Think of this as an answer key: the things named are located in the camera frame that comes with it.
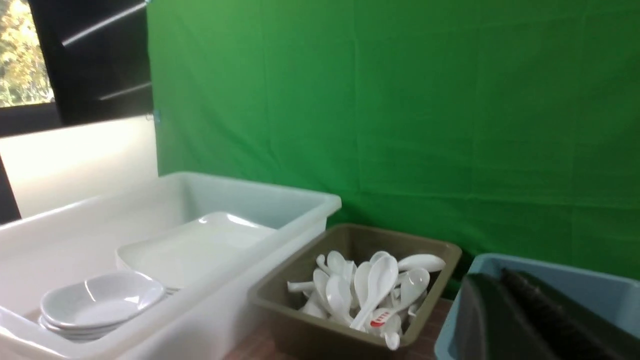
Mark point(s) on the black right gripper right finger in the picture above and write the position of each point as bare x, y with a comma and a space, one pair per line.
573, 331

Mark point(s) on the blue chopstick bin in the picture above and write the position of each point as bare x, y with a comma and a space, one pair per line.
614, 298

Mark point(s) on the large white plastic tub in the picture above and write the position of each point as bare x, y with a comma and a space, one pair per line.
205, 321

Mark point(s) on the white bowl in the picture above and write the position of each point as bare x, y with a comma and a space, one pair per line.
101, 301

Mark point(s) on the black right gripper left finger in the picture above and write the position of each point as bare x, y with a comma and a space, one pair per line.
492, 326

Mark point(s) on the olive green spoon bin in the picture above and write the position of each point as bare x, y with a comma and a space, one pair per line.
305, 337

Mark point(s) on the black window frame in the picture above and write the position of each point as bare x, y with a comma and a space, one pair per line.
73, 62

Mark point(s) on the top white plate in stack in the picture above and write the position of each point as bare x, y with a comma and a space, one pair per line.
179, 256

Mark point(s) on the green backdrop cloth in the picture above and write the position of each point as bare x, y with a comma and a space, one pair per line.
502, 126

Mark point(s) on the white spoon with red print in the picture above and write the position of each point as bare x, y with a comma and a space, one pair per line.
413, 285

